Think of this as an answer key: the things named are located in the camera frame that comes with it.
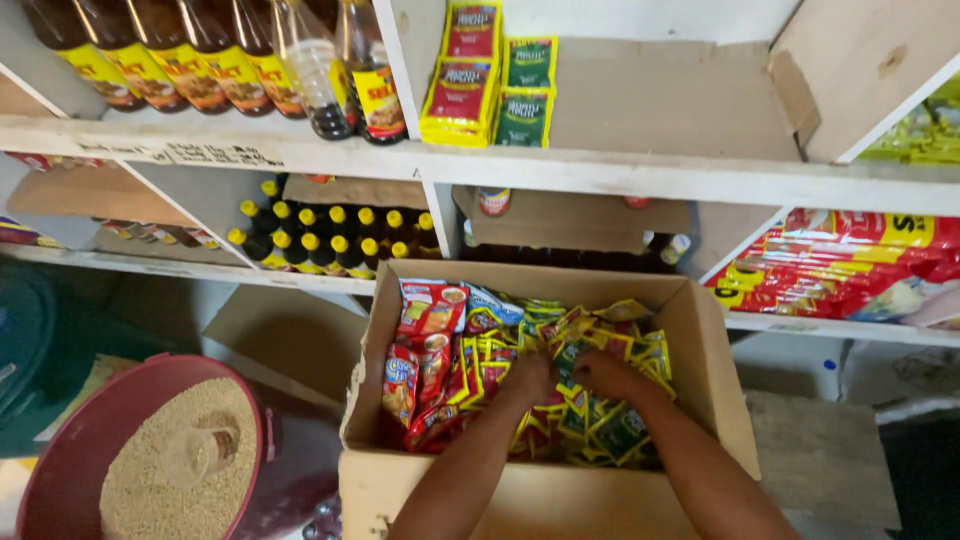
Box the person's left hand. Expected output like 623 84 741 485
501 350 561 408

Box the person's right hand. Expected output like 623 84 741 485
571 348 640 404

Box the pile of yellow green seasoning packets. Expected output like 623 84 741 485
461 298 678 470

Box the pile of red breading mix packets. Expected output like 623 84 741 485
381 279 481 453

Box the open brown cardboard box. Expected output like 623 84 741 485
451 185 693 256

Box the white-capped dark bottle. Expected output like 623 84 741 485
660 233 693 267

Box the large brown cardboard carton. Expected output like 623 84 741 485
339 258 763 540

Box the jar with red label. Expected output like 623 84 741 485
477 187 513 219

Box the white wooden shelf unit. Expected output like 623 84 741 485
0 0 960 350

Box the white plastic container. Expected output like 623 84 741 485
730 330 854 404

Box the group of black yellow-capped bottles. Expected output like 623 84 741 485
226 177 445 281

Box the stack of green seasoning packets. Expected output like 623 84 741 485
492 35 561 150

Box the brown cardboard flap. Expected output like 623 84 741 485
282 173 430 212

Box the loose brown cardboard piece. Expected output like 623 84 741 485
201 283 370 412

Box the cardboard shelf liner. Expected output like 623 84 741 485
549 37 805 163

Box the stack of red yellow seasoning packets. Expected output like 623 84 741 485
419 0 504 149

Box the stack of large red bags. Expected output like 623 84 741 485
703 207 960 332

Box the clear plastic scoop cup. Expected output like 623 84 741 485
165 424 241 490

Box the clear nearly empty sauce bottle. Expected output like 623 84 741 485
271 0 355 142

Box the beige grain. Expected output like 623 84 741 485
99 376 259 540

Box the row of small sachets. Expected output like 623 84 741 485
91 216 223 251

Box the white paper shelf label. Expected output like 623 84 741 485
73 140 288 169

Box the heap of yellow green packets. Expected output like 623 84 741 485
857 71 960 167

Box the row of brown sauce bottles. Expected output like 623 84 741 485
18 0 411 146

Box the brown cardboard sheet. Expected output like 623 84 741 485
6 165 198 228

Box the red plastic bucket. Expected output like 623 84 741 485
15 353 345 540

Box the green plastic bin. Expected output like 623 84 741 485
0 261 175 460

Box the purple yellow packet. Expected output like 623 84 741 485
0 216 66 249

